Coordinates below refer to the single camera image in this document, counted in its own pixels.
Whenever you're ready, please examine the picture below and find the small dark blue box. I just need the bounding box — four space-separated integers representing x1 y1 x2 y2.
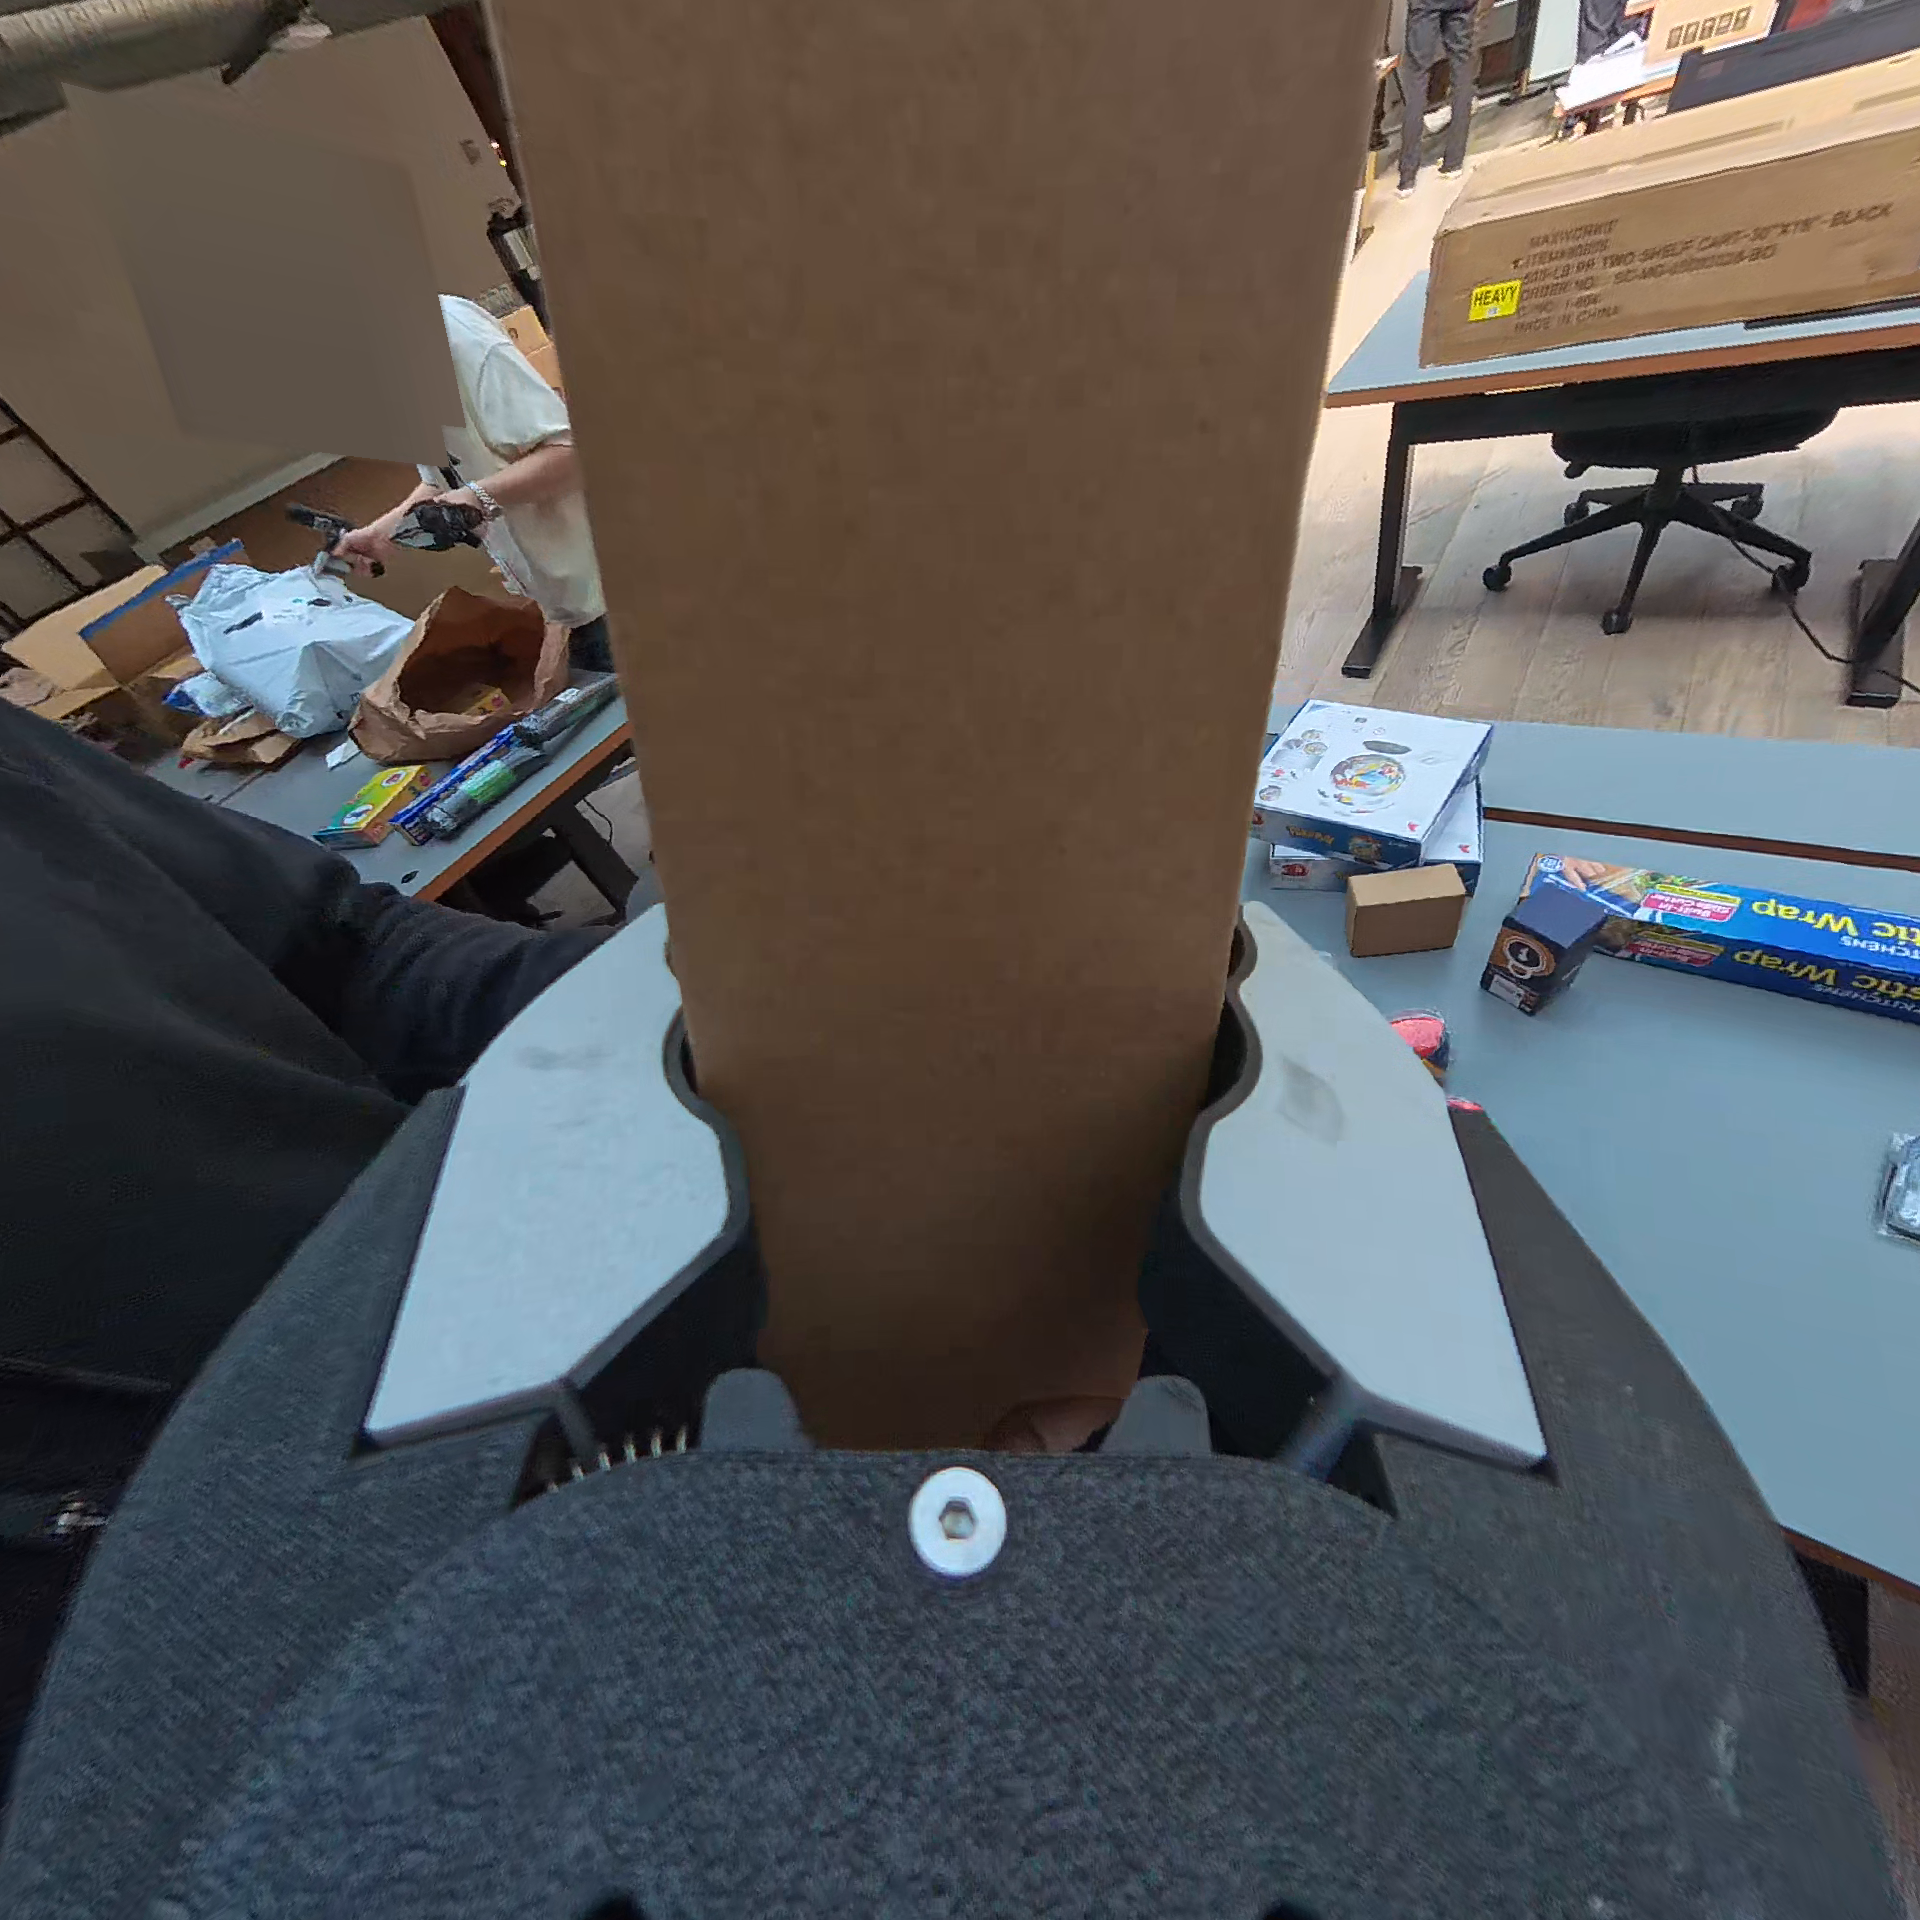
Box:
1483 886 1610 1019

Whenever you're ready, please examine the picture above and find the black office chair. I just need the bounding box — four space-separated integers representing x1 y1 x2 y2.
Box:
1483 403 1841 636

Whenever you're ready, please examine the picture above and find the white blue toy box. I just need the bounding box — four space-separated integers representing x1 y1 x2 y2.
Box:
1250 698 1497 873

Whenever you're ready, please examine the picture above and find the brown paper bag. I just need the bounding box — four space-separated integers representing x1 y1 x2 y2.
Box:
348 585 574 767

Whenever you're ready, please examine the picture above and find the black floor cable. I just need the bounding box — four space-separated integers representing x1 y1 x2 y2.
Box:
1707 519 1881 673

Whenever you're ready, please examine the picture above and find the large printed cardboard box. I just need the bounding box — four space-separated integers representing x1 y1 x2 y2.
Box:
1419 54 1920 372

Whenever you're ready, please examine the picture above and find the small colourful box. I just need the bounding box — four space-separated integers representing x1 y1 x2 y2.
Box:
315 762 439 849

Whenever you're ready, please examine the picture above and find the blue plastic wrap box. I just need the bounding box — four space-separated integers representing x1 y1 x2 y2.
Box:
1521 849 1920 1024

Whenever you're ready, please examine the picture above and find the open cardboard box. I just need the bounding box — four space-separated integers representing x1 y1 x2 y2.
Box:
0 543 250 751

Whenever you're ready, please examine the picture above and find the white plastic mailer bag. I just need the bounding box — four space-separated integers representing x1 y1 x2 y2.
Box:
177 565 416 740

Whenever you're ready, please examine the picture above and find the white flat box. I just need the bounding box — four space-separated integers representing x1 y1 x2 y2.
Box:
1266 778 1484 895

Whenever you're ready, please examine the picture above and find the grey side desk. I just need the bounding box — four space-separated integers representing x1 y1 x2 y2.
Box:
145 682 639 919

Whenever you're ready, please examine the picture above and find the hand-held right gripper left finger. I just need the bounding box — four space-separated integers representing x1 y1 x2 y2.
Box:
364 904 775 1447

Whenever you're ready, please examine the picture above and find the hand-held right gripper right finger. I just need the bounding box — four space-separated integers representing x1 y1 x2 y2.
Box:
1137 900 1549 1479

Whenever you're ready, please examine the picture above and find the long brown cardboard box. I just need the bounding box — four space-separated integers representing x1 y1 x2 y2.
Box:
480 0 1390 1453

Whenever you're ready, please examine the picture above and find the grey desk with black legs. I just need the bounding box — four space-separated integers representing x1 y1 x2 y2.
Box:
1326 269 1920 708

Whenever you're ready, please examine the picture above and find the small brown cardboard box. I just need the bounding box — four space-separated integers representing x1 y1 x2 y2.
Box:
1346 866 1472 959

